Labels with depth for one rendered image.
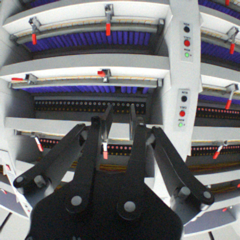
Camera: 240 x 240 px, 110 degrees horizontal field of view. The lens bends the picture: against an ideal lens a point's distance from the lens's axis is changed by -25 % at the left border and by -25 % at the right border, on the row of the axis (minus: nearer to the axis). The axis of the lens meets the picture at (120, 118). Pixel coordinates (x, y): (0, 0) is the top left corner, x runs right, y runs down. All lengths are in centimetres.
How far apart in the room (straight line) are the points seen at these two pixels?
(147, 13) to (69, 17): 25
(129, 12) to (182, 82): 27
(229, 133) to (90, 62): 52
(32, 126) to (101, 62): 33
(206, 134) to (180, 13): 38
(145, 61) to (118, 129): 21
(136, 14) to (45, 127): 47
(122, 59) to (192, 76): 20
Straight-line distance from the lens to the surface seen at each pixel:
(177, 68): 35
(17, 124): 52
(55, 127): 40
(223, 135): 49
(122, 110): 47
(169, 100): 34
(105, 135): 15
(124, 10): 43
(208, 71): 41
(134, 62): 33
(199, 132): 42
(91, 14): 45
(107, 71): 33
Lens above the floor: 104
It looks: 13 degrees up
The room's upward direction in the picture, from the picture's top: 178 degrees counter-clockwise
